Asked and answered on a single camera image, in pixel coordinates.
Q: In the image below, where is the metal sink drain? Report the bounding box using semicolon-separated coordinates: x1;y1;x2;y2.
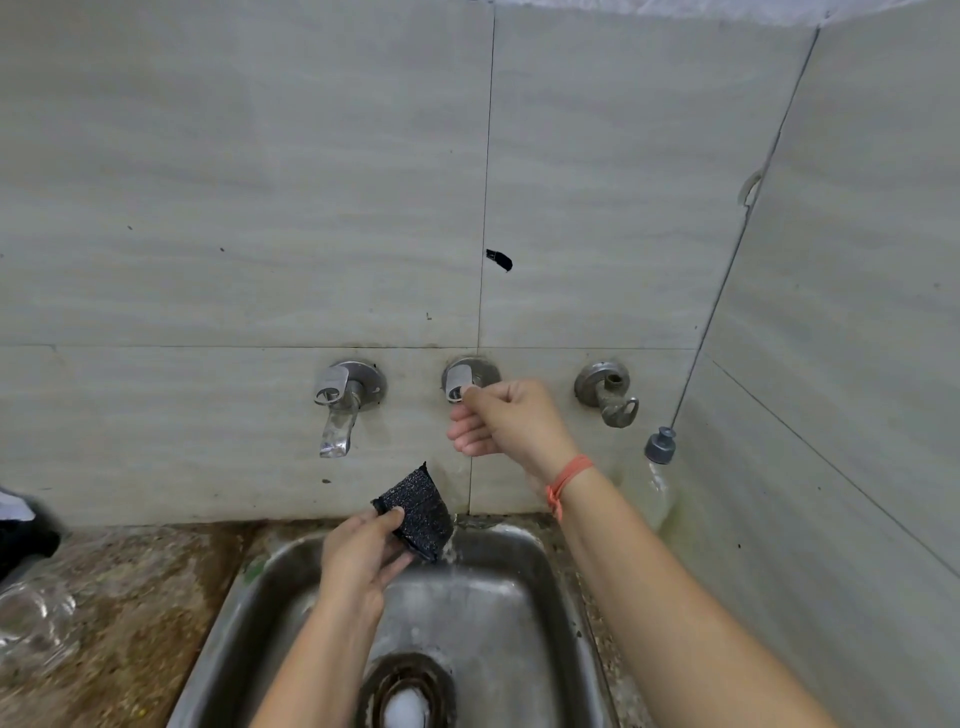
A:
356;652;459;728

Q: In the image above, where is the person's left forearm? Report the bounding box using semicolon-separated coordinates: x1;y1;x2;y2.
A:
247;596;388;728

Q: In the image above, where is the stainless steel sink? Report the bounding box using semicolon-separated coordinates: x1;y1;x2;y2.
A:
166;517;624;728

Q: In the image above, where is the dark speckled sponge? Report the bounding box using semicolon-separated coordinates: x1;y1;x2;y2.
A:
370;461;456;564

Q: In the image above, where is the person's left hand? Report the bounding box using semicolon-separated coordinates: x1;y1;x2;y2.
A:
318;506;415;616

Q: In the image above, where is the clear glass cup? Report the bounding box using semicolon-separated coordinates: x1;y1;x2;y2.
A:
0;575;78;655

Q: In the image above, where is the chrome wall tap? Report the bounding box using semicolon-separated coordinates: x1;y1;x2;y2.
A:
440;356;502;406
313;360;388;460

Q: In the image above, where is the black dish rack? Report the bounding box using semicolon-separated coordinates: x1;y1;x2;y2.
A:
0;487;63;585

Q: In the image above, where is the orange wrist thread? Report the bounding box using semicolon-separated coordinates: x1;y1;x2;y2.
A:
544;454;596;525

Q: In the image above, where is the person's right forearm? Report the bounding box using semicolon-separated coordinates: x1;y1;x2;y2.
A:
547;464;841;728

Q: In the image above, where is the yellow dish soap bottle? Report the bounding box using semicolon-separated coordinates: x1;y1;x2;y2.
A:
643;425;679;526

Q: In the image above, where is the grey wall valve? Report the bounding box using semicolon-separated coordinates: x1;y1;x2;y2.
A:
573;359;641;430

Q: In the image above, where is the person's right hand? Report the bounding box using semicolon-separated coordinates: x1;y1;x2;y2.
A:
447;378;583;485

